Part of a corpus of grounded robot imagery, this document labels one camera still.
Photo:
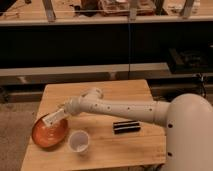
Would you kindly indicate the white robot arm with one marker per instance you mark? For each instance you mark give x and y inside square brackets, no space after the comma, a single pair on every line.
[187,119]

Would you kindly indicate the clear plastic cup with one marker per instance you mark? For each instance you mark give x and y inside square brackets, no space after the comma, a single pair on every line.
[78,142]

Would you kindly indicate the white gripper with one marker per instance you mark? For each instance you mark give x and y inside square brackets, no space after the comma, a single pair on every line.
[54,117]

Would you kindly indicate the orange ceramic bowl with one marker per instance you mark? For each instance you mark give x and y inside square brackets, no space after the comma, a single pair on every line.
[46,137]

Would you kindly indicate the long wooden shelf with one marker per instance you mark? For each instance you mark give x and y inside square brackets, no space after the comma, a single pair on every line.
[89,72]

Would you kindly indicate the black rectangular block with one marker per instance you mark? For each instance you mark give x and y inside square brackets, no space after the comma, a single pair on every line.
[126,127]

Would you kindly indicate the dark box on right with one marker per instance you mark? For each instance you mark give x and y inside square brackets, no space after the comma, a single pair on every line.
[190,61]

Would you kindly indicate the wooden table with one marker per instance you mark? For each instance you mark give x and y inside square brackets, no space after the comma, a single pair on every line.
[106,149]

